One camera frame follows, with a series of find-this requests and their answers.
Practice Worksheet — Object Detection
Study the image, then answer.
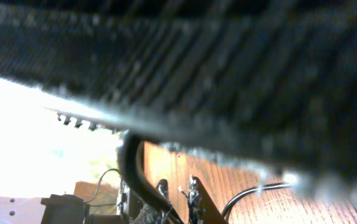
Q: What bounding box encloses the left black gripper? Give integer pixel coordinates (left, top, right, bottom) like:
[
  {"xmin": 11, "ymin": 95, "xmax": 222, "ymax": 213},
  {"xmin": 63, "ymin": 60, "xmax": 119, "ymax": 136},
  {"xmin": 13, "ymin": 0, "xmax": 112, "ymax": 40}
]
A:
[{"xmin": 0, "ymin": 1, "xmax": 357, "ymax": 204}]

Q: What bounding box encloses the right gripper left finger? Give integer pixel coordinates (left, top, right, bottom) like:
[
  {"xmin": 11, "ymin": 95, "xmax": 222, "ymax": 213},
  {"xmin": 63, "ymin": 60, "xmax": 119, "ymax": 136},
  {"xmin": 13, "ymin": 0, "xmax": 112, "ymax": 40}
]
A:
[{"xmin": 133, "ymin": 179, "xmax": 174, "ymax": 224}]

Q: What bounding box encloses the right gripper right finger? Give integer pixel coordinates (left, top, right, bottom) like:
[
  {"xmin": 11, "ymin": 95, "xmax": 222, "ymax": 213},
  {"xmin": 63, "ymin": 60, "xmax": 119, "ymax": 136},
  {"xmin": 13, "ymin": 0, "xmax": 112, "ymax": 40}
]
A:
[{"xmin": 179, "ymin": 175, "xmax": 227, "ymax": 224}]

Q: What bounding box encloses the black USB cable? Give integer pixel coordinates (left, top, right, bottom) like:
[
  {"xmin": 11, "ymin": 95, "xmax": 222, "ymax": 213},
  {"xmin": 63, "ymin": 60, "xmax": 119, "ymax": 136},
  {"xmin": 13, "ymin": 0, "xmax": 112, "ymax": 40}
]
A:
[{"xmin": 117, "ymin": 130, "xmax": 357, "ymax": 224}]

